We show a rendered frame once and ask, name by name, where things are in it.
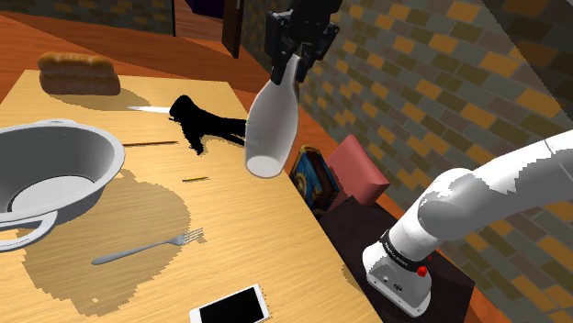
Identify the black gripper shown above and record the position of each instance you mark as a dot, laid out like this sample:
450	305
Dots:
304	22

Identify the white bottle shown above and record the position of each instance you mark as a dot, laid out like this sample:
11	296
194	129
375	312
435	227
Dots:
271	125

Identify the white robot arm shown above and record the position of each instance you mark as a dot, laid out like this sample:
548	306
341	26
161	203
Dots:
470	201

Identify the dark brown door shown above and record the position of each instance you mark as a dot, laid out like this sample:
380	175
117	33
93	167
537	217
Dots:
232	27

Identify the black irregular shaped object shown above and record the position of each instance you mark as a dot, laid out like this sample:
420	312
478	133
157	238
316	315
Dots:
201	123

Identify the blue patterned box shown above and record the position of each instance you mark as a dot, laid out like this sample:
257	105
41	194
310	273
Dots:
313	179

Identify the pink cushioned chair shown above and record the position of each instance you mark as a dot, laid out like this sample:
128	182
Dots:
356	172

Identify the short yellow pencil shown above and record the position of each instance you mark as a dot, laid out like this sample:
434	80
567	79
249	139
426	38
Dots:
195	179

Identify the white blade knife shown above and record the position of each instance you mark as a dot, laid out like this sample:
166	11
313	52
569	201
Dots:
147	109

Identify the brown pencil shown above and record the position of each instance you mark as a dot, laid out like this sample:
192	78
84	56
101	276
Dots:
150	143

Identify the dark robot stand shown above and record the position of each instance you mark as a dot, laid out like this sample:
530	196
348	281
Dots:
353	241

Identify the brown bread loaf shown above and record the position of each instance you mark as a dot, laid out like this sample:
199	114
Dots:
78	74

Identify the grey metal fork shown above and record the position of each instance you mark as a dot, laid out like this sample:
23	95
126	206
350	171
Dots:
134	250

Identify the white phone with black screen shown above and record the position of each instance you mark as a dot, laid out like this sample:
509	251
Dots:
232	308

